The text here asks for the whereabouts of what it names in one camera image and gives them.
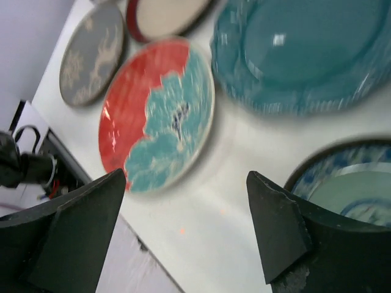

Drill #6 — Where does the blue white patterned plate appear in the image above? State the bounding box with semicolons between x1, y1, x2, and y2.
285;140;390;227

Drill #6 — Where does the grey plate white pattern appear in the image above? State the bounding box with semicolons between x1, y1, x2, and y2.
59;2;125;107

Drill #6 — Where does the large teal scalloped plate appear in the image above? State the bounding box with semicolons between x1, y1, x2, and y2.
211;0;390;115

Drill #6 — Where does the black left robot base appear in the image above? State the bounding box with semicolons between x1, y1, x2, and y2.
1;125;89;200

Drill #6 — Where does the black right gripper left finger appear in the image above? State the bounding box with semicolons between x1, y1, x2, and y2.
18;168;127;293

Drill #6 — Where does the red and teal plate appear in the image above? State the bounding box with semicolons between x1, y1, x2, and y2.
98;37;215;194

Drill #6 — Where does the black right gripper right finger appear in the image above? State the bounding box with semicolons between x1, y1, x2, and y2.
246;171;312;284

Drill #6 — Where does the red lacquer round tray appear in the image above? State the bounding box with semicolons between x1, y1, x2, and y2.
125;0;214;43

